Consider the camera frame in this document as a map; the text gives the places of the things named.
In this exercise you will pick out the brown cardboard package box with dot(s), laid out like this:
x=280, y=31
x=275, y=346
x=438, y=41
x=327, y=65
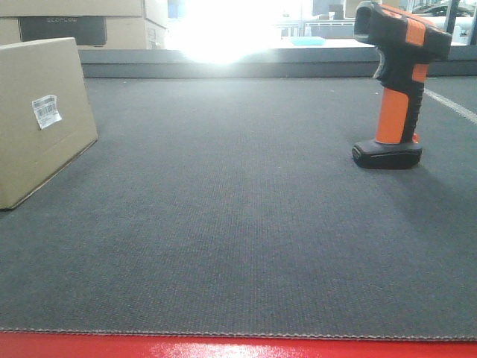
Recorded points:
x=30, y=157

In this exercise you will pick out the orange black barcode scanner gun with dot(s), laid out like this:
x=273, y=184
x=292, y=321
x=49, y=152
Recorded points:
x=407, y=44

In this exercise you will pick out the dark grey fabric mat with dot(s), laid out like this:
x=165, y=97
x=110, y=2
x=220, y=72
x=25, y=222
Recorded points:
x=235, y=208

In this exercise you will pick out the teal tray in background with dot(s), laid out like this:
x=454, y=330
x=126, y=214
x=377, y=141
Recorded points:
x=307, y=41

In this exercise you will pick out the white barcode label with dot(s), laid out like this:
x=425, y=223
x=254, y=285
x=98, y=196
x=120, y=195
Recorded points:
x=45, y=111

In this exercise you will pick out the large stacked cardboard boxes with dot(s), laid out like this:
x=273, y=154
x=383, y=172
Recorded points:
x=94, y=24

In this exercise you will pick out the red metal table frame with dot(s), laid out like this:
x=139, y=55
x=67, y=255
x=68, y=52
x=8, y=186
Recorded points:
x=75, y=345

